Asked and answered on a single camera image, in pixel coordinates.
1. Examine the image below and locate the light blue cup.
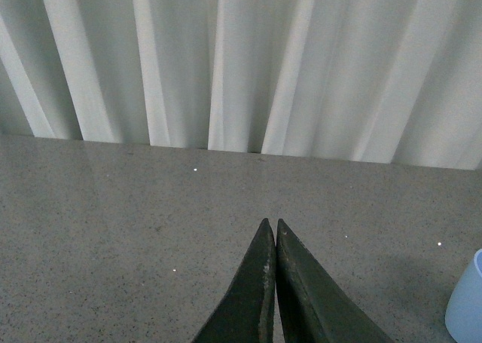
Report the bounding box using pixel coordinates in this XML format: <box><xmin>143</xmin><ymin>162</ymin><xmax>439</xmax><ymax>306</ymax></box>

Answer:
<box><xmin>445</xmin><ymin>250</ymin><xmax>482</xmax><ymax>343</ymax></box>

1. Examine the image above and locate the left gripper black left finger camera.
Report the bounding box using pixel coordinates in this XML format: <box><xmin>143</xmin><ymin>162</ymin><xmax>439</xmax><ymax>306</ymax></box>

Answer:
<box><xmin>194</xmin><ymin>219</ymin><xmax>276</xmax><ymax>342</ymax></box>

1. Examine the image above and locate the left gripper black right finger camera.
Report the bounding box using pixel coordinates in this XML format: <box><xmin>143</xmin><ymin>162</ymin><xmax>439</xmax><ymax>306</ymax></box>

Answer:
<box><xmin>276</xmin><ymin>219</ymin><xmax>392</xmax><ymax>342</ymax></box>

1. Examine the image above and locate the white pleated curtain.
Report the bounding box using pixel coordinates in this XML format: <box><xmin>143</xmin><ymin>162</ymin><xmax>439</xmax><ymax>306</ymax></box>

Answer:
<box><xmin>1</xmin><ymin>0</ymin><xmax>481</xmax><ymax>170</ymax></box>

